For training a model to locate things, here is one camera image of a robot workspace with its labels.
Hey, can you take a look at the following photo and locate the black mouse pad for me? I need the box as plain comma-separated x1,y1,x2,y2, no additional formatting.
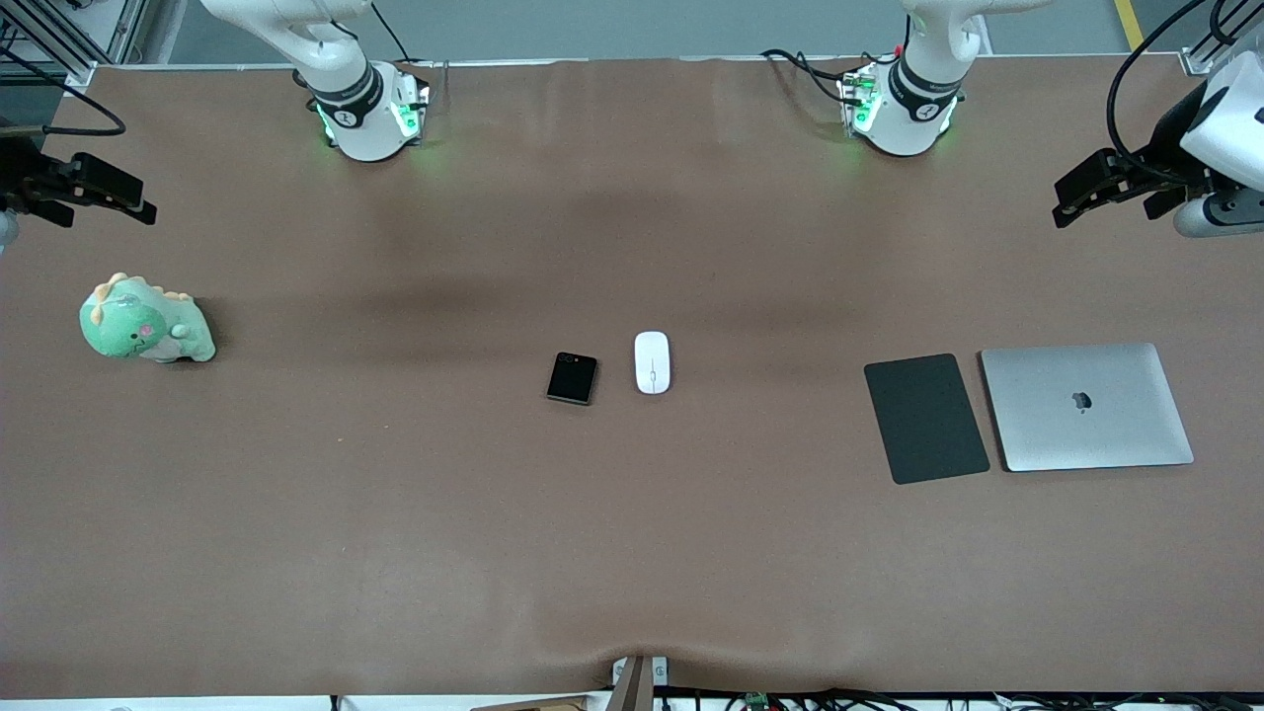
864,354,990,485

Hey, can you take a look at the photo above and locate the aluminium profile frame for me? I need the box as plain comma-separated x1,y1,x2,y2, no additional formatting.
0,0,149,90

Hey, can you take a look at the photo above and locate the white computer mouse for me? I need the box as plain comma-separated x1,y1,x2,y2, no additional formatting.
634,331,672,395

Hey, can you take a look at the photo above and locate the black base power cable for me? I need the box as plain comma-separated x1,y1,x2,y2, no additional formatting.
760,47,875,105

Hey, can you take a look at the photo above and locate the silver closed laptop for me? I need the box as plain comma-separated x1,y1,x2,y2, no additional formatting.
980,343,1195,473

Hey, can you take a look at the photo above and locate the brown table cover mat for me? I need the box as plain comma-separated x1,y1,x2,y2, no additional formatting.
0,54,1264,698

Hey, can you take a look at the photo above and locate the front camera mount post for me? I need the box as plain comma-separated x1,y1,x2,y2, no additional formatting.
610,655,670,711

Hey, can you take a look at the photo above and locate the green dinosaur plush toy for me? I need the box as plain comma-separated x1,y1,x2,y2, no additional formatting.
79,273,216,363

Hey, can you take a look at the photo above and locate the black flip phone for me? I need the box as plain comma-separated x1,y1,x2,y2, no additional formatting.
546,352,598,406

